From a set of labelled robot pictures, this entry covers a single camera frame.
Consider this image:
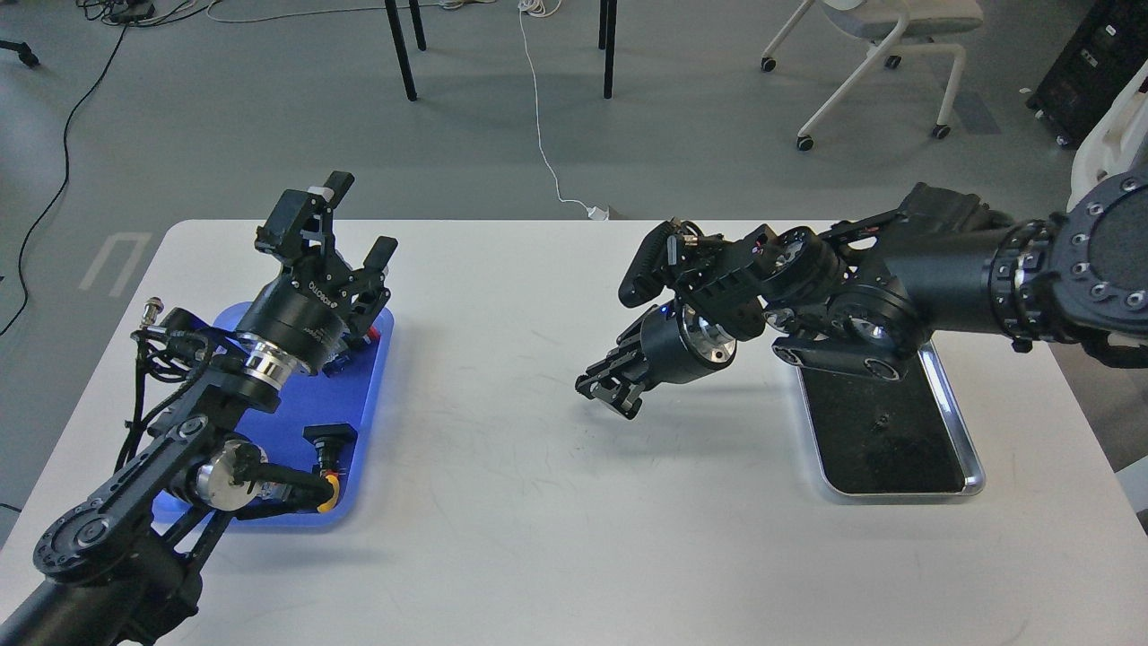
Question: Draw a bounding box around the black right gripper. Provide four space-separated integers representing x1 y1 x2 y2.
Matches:
577 303 737 420

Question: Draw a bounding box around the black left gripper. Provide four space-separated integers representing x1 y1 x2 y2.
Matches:
235 171 398 375

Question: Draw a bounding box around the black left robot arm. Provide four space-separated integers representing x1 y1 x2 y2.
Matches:
3 171 398 645

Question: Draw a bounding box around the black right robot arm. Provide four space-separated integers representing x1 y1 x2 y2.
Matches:
575 168 1147 420

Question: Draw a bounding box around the blue plastic tray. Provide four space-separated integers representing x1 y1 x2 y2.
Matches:
205 310 394 531

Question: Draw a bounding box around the yellow push button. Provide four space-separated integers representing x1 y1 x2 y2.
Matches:
316 470 342 514

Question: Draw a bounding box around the black table leg left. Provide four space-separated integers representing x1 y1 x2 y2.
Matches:
383 0 427 102

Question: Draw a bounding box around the black table leg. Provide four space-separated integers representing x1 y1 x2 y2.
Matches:
383 0 427 102
597 0 619 100

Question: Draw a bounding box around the silver metal tray black inside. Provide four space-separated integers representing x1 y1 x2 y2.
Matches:
798 342 987 504

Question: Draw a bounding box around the black table leg right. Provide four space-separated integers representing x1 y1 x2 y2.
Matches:
597 0 619 100

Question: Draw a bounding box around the white mesh office chair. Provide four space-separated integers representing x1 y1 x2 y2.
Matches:
1066 65 1147 210

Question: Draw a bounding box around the black equipment case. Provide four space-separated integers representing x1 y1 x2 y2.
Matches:
1026 1 1147 150

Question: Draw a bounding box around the white cable with plug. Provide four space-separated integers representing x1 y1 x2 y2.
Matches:
517 0 612 221

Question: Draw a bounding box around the black floor cable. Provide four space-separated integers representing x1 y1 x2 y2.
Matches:
0 0 207 340

